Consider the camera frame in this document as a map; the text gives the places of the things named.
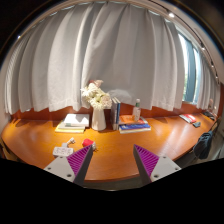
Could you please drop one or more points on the white curtain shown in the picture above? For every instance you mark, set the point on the white curtain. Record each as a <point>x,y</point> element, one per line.
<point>110,56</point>
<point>207,86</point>

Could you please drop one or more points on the dark upright book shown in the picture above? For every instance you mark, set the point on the dark upright book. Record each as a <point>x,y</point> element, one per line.
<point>113,115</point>

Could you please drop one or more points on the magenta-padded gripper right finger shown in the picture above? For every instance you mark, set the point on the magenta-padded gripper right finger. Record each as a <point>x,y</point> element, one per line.
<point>163,168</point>

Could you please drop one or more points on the white power strip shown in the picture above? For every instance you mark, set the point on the white power strip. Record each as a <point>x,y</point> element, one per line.
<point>61,151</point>

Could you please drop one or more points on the small dark object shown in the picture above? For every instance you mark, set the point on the small dark object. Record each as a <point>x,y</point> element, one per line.
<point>197,124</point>

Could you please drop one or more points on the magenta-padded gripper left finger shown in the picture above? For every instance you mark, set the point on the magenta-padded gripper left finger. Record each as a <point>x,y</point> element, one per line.
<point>60,168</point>

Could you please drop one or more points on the clear bottle with green label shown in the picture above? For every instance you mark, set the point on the clear bottle with green label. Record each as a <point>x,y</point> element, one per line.
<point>136,112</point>

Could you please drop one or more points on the black chair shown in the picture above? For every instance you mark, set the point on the black chair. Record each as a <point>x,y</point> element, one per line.
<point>203,145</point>

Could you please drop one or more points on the thin white flat book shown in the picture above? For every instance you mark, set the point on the thin white flat book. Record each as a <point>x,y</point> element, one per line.
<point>135,131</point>

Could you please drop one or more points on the white ceramic vase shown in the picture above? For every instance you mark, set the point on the white ceramic vase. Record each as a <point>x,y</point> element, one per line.
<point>99,120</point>

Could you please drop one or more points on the window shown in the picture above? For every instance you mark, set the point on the window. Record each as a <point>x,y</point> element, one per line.
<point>190,73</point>

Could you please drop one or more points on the red book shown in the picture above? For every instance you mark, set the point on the red book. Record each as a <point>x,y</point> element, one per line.
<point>189,118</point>

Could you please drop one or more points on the white and pink flowers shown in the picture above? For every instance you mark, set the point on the white and pink flowers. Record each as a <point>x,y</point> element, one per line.
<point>98,96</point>

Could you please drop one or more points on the blue flat book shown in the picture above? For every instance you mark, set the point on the blue flat book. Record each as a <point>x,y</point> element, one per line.
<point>135,126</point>

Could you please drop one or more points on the yellow flat book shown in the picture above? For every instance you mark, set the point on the yellow flat book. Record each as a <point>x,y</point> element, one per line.
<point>68,131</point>

